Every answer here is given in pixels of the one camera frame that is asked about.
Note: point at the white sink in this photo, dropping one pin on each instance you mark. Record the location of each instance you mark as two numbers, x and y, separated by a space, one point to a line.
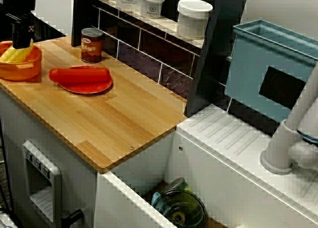
223 188

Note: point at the dark tiled backsplash shelf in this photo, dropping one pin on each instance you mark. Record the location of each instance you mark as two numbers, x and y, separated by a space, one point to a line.
213 76

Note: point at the red toy sausage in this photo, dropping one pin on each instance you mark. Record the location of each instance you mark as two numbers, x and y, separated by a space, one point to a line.
79 75

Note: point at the light blue spatula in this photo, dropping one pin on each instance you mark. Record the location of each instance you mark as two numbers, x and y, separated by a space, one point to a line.
156 199

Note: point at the grey toy faucet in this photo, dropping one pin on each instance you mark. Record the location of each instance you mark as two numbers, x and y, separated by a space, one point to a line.
280 148

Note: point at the toy beans can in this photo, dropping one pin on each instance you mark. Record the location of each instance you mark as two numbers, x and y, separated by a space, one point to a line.
92 49

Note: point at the yellow toy corn cob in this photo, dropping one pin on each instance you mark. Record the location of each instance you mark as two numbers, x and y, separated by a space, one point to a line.
12 55

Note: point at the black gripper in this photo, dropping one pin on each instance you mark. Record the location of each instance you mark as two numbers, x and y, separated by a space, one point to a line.
20 2

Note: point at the glass pot lid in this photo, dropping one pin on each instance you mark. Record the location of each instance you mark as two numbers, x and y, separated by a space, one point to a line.
183 208

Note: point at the green toy can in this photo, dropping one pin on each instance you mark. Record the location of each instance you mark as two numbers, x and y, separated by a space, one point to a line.
177 185

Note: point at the grey dispenser panel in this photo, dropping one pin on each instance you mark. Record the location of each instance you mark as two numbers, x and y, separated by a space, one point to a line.
37 178

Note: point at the orange toy pot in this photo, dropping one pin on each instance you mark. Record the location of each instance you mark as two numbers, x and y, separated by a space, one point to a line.
24 72

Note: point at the red toy plate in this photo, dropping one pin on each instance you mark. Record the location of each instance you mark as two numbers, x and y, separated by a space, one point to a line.
87 87

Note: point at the teal plastic bin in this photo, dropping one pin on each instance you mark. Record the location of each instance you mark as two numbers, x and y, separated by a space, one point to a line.
248 71

